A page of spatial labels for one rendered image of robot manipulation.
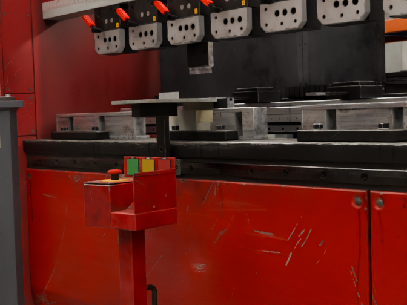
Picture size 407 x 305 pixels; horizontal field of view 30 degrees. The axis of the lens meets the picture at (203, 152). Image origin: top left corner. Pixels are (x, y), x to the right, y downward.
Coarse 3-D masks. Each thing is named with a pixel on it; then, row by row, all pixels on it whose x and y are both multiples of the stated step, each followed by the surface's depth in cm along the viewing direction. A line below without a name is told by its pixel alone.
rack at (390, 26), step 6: (390, 24) 384; (396, 24) 381; (402, 24) 378; (390, 30) 385; (396, 30) 381; (402, 30) 378; (390, 36) 443; (396, 36) 439; (402, 36) 436; (390, 42) 447; (294, 138) 522
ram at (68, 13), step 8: (48, 0) 291; (96, 0) 269; (104, 0) 265; (112, 0) 262; (120, 0) 259; (128, 0) 255; (56, 8) 288; (64, 8) 284; (72, 8) 280; (80, 8) 276; (88, 8) 272; (48, 16) 292; (56, 16) 289; (64, 16) 289; (72, 16) 290
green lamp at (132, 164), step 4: (128, 160) 216; (132, 160) 215; (136, 160) 214; (128, 164) 216; (132, 164) 215; (136, 164) 214; (128, 168) 216; (132, 168) 215; (136, 168) 214; (128, 172) 216; (132, 172) 216; (136, 172) 214
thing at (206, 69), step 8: (192, 48) 238; (200, 48) 235; (208, 48) 233; (192, 56) 238; (200, 56) 235; (208, 56) 233; (192, 64) 238; (200, 64) 235; (208, 64) 233; (192, 72) 240; (200, 72) 237; (208, 72) 234
